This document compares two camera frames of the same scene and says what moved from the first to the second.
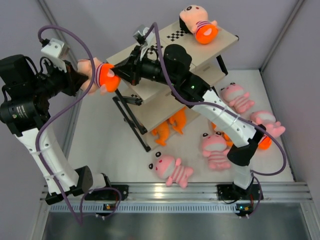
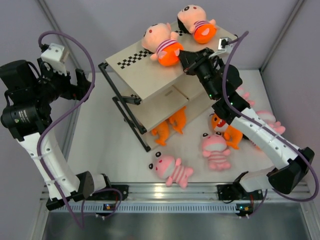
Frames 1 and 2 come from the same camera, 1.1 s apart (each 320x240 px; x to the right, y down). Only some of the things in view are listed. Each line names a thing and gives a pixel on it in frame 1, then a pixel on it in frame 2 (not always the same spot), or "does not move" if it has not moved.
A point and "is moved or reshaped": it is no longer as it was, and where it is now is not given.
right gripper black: [129, 70] to [191, 62]
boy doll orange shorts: [105, 80] is moved or reshaped
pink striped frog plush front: [167, 167] does not move
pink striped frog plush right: [273, 127] does not move
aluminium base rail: [162, 192] does not move
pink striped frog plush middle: [214, 146] does not move
